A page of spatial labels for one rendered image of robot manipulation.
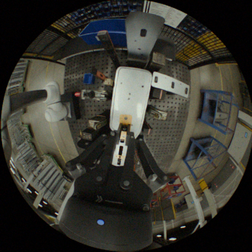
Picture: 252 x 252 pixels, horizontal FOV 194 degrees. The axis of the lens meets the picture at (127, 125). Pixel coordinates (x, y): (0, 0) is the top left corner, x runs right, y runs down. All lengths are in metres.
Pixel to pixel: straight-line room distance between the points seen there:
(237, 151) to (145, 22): 8.04
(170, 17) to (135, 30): 0.32
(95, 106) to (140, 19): 0.80
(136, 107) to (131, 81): 0.17
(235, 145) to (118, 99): 8.04
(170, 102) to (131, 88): 0.53
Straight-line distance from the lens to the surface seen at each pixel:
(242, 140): 7.85
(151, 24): 0.32
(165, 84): 0.52
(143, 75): 0.49
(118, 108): 0.47
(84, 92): 0.30
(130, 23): 0.33
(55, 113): 0.79
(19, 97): 0.59
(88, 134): 0.46
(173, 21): 0.62
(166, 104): 0.85
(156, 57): 0.49
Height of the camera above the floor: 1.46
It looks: 69 degrees down
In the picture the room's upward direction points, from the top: 172 degrees counter-clockwise
